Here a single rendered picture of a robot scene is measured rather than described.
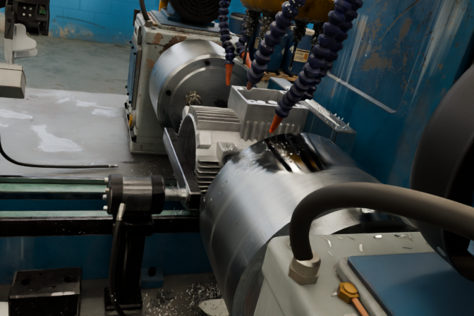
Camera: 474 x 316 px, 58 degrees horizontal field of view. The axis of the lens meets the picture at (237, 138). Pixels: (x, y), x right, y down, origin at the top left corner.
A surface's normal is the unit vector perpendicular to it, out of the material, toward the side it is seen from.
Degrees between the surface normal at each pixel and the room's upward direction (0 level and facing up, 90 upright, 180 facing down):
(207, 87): 90
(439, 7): 90
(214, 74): 90
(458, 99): 67
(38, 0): 51
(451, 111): 74
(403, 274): 0
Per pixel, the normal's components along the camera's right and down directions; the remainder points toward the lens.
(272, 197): -0.50, -0.70
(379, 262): 0.19, -0.91
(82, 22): 0.33, 0.41
